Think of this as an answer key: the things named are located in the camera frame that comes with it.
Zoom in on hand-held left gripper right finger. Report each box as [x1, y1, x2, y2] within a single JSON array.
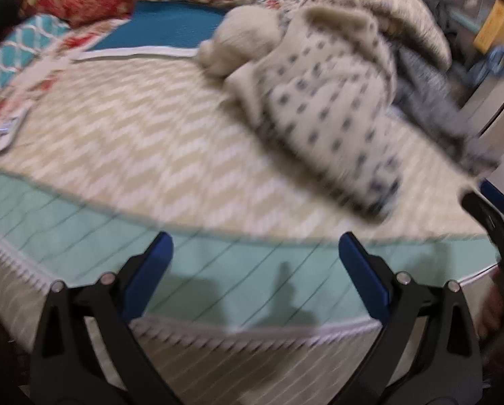
[[338, 231, 483, 405]]

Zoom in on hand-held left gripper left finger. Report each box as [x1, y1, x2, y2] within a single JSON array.
[[27, 231, 181, 405]]

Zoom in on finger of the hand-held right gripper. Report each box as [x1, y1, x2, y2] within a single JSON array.
[[462, 191, 504, 271], [480, 179, 504, 231]]

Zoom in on white spotted fleece garment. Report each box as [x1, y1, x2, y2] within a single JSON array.
[[197, 6, 404, 222]]

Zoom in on person's right hand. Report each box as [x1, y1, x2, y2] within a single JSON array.
[[477, 278, 504, 344]]

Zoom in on white cabinet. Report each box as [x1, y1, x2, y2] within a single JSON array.
[[458, 74, 504, 149]]

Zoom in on beige chevron blanket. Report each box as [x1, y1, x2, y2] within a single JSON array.
[[0, 57, 502, 405]]

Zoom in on grey garment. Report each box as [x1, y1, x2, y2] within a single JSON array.
[[387, 46, 502, 174]]

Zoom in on yellow box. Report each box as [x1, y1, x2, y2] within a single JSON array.
[[472, 1, 504, 52]]

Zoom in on white remote control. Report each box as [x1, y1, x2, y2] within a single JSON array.
[[0, 107, 30, 153]]

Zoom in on teal mat with white border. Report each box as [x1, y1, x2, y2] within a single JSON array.
[[70, 2, 232, 63]]

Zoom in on teal lattice patchwork sheet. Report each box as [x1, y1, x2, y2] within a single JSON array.
[[0, 13, 74, 112]]

